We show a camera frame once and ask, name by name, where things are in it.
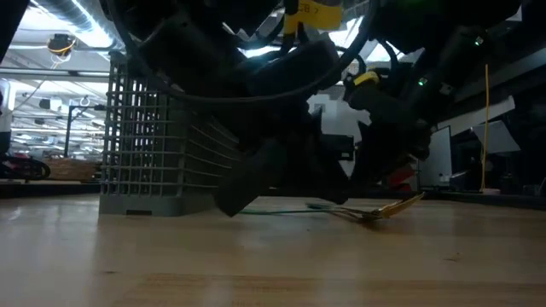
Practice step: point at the white machine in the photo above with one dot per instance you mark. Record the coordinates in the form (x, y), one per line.
(5, 111)

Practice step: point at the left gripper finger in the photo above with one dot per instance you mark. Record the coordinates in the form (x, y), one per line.
(320, 170)
(251, 179)

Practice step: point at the red and white rack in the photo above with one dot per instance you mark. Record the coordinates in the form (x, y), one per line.
(401, 177)

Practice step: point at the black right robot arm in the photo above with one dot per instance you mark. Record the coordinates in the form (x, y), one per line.
(448, 51)

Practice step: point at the grey plastic silverware basket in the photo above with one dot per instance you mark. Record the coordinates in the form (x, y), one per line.
(141, 170)

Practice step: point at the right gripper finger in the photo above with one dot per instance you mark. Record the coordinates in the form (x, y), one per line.
(392, 164)
(369, 158)

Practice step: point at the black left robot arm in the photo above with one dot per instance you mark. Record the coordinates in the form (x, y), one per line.
(205, 17)

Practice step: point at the black aluminium table frame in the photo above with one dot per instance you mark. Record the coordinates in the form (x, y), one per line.
(42, 189)

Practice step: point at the whiteboard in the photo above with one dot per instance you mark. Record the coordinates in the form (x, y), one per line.
(437, 158)

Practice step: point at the grey angled panel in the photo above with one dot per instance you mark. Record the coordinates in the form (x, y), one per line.
(497, 136)

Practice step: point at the silver air duct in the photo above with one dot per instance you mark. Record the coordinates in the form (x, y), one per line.
(91, 30)

